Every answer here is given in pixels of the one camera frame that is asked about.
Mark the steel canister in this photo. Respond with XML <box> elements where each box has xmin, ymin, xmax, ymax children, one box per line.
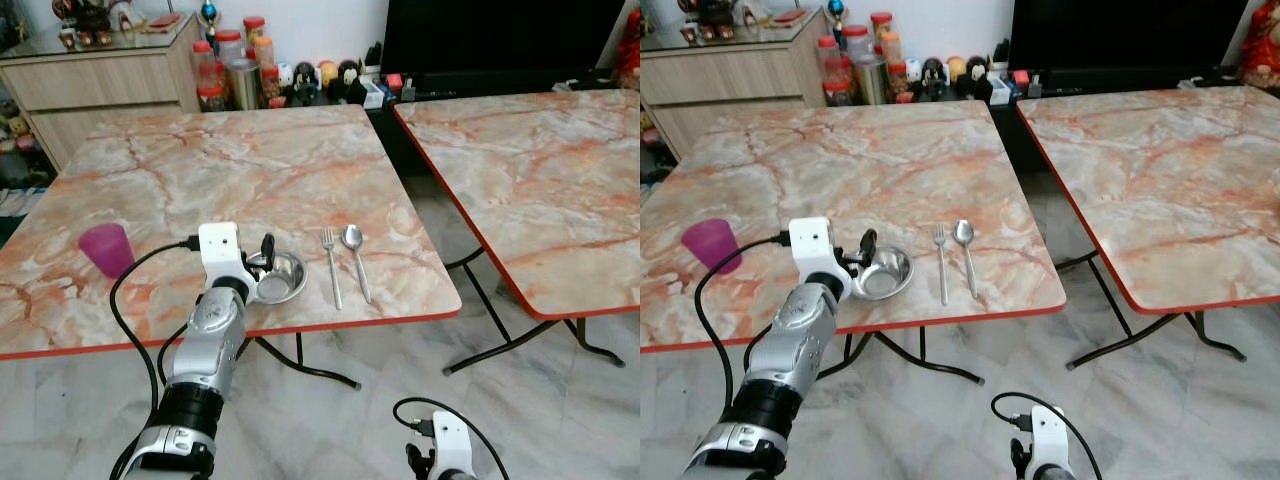
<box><xmin>852</xmin><ymin>54</ymin><xmax>890</xmax><ymax>107</ymax></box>
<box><xmin>227</xmin><ymin>57</ymin><xmax>264</xmax><ymax>112</ymax></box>

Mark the light wooden cabinet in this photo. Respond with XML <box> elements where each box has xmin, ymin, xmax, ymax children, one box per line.
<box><xmin>0</xmin><ymin>14</ymin><xmax>203</xmax><ymax>173</ymax></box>
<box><xmin>640</xmin><ymin>8</ymin><xmax>833</xmax><ymax>159</ymax></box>

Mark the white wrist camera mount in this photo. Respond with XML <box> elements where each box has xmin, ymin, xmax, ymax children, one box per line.
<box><xmin>787</xmin><ymin>216</ymin><xmax>853</xmax><ymax>300</ymax></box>
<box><xmin>197</xmin><ymin>222</ymin><xmax>260</xmax><ymax>302</ymax></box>
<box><xmin>1028</xmin><ymin>404</ymin><xmax>1078</xmax><ymax>480</ymax></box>
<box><xmin>428</xmin><ymin>413</ymin><xmax>475</xmax><ymax>480</ymax></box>

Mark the red statue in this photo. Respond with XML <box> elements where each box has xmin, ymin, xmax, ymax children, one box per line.
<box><xmin>614</xmin><ymin>8</ymin><xmax>641</xmax><ymax>92</ymax></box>
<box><xmin>1239</xmin><ymin>0</ymin><xmax>1280</xmax><ymax>93</ymax></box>

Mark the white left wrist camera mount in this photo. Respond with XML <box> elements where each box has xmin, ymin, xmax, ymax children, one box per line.
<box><xmin>197</xmin><ymin>222</ymin><xmax>260</xmax><ymax>302</ymax></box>
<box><xmin>787</xmin><ymin>216</ymin><xmax>853</xmax><ymax>300</ymax></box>

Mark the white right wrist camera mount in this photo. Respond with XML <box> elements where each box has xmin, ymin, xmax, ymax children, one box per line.
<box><xmin>1028</xmin><ymin>404</ymin><xmax>1078</xmax><ymax>480</ymax></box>
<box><xmin>428</xmin><ymin>413</ymin><xmax>475</xmax><ymax>480</ymax></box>

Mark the stainless steel spoon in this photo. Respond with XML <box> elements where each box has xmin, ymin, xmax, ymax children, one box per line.
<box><xmin>952</xmin><ymin>219</ymin><xmax>982</xmax><ymax>301</ymax></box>
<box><xmin>340</xmin><ymin>224</ymin><xmax>374</xmax><ymax>306</ymax></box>

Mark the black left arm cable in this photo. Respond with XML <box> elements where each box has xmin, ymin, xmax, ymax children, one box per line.
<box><xmin>107</xmin><ymin>236</ymin><xmax>202</xmax><ymax>480</ymax></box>
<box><xmin>693</xmin><ymin>231</ymin><xmax>791</xmax><ymax>413</ymax></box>

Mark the black television screen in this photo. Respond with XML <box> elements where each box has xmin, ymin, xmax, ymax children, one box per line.
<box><xmin>379</xmin><ymin>0</ymin><xmax>628</xmax><ymax>78</ymax></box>
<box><xmin>1007</xmin><ymin>0</ymin><xmax>1253</xmax><ymax>73</ymax></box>

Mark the stainless steel fork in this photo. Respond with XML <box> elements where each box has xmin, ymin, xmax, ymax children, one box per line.
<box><xmin>319</xmin><ymin>227</ymin><xmax>345</xmax><ymax>312</ymax></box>
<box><xmin>930</xmin><ymin>223</ymin><xmax>952</xmax><ymax>308</ymax></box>

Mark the marble top folding table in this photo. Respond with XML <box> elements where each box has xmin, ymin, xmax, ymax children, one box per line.
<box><xmin>1016</xmin><ymin>84</ymin><xmax>1280</xmax><ymax>372</ymax></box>
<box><xmin>640</xmin><ymin>99</ymin><xmax>1068</xmax><ymax>387</ymax></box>
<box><xmin>0</xmin><ymin>104</ymin><xmax>464</xmax><ymax>392</ymax></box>
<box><xmin>392</xmin><ymin>88</ymin><xmax>641</xmax><ymax>377</ymax></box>

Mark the dark ornament with figures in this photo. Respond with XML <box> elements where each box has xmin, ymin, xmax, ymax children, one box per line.
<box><xmin>53</xmin><ymin>0</ymin><xmax>138</xmax><ymax>48</ymax></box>
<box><xmin>678</xmin><ymin>0</ymin><xmax>763</xmax><ymax>43</ymax></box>

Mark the small stainless steel bowl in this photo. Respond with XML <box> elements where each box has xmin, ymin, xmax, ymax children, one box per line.
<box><xmin>247</xmin><ymin>250</ymin><xmax>310</xmax><ymax>306</ymax></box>
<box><xmin>850</xmin><ymin>246</ymin><xmax>915</xmax><ymax>302</ymax></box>

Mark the purple plastic cup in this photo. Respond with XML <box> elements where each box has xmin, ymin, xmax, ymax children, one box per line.
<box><xmin>78</xmin><ymin>222</ymin><xmax>136</xmax><ymax>280</ymax></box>
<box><xmin>681</xmin><ymin>217</ymin><xmax>742</xmax><ymax>276</ymax></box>

